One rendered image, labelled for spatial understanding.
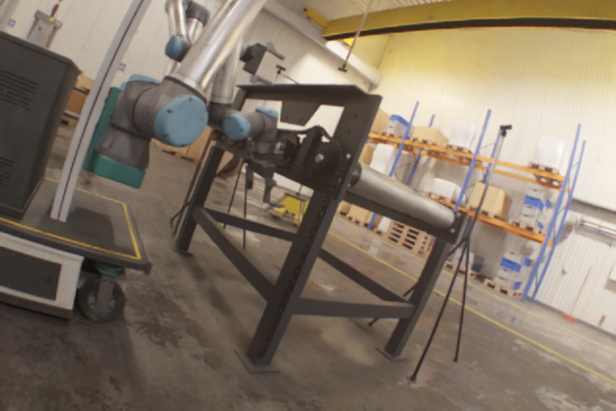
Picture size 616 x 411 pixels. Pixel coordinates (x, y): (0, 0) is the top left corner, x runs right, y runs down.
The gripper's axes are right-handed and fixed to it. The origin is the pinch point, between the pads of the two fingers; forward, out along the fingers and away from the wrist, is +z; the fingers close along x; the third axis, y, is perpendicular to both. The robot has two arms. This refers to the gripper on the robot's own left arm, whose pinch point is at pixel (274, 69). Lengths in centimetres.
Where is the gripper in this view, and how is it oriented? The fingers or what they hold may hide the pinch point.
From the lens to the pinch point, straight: 159.4
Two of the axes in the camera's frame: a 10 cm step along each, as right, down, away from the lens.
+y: -5.5, -2.3, 8.0
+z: 7.4, 3.0, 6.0
